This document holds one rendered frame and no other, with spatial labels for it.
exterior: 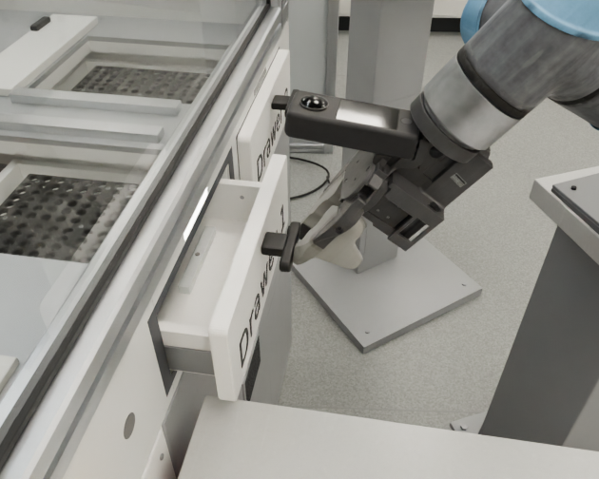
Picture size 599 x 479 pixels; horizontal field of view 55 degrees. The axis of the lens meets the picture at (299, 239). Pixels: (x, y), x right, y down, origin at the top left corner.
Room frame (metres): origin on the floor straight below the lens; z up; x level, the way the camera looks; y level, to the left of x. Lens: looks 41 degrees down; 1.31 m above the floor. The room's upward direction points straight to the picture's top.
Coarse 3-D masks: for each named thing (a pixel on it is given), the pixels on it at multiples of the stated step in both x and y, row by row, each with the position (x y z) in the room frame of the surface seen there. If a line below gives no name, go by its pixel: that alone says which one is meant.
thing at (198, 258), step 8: (208, 232) 0.55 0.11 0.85; (200, 240) 0.54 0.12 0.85; (208, 240) 0.54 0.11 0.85; (200, 248) 0.52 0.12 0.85; (208, 248) 0.53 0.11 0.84; (192, 256) 0.51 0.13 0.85; (200, 256) 0.51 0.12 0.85; (192, 264) 0.50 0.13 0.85; (200, 264) 0.50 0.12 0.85; (184, 272) 0.48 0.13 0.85; (192, 272) 0.48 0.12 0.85; (184, 280) 0.47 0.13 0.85; (192, 280) 0.47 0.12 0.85; (184, 288) 0.46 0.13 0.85; (192, 288) 0.47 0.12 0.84
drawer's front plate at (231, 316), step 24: (264, 192) 0.53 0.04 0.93; (264, 216) 0.49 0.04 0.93; (240, 264) 0.41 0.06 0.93; (264, 264) 0.47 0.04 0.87; (240, 288) 0.38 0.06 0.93; (264, 288) 0.46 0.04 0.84; (216, 312) 0.35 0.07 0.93; (240, 312) 0.37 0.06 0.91; (216, 336) 0.33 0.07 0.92; (240, 336) 0.36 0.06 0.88; (216, 360) 0.33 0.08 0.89; (240, 360) 0.35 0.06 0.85; (216, 384) 0.33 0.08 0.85; (240, 384) 0.35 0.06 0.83
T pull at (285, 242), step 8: (296, 224) 0.49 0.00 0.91; (272, 232) 0.48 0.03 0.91; (288, 232) 0.48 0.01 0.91; (296, 232) 0.48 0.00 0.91; (264, 240) 0.47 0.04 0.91; (272, 240) 0.47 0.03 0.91; (280, 240) 0.47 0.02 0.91; (288, 240) 0.46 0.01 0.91; (296, 240) 0.47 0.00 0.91; (264, 248) 0.46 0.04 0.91; (272, 248) 0.45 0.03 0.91; (280, 248) 0.45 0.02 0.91; (288, 248) 0.45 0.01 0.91; (280, 256) 0.45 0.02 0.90; (288, 256) 0.44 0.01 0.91; (280, 264) 0.43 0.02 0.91; (288, 264) 0.43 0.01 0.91
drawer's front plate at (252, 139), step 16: (272, 64) 0.87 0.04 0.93; (288, 64) 0.92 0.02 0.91; (272, 80) 0.81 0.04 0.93; (288, 80) 0.92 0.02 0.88; (272, 96) 0.79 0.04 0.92; (256, 112) 0.71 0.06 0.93; (272, 112) 0.78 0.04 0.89; (256, 128) 0.68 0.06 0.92; (272, 128) 0.78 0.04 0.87; (240, 144) 0.65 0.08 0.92; (256, 144) 0.68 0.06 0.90; (240, 160) 0.65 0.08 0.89; (256, 160) 0.67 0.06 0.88; (240, 176) 0.65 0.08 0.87; (256, 176) 0.67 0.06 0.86
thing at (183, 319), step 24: (216, 192) 0.60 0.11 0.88; (240, 192) 0.59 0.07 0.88; (216, 216) 0.60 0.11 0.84; (240, 216) 0.59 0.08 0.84; (192, 240) 0.55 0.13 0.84; (216, 240) 0.55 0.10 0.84; (240, 240) 0.55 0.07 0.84; (216, 264) 0.51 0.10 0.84; (216, 288) 0.47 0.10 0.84; (168, 312) 0.43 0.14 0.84; (192, 312) 0.43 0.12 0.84; (168, 336) 0.36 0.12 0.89; (192, 336) 0.35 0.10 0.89; (168, 360) 0.35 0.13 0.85; (192, 360) 0.35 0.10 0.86
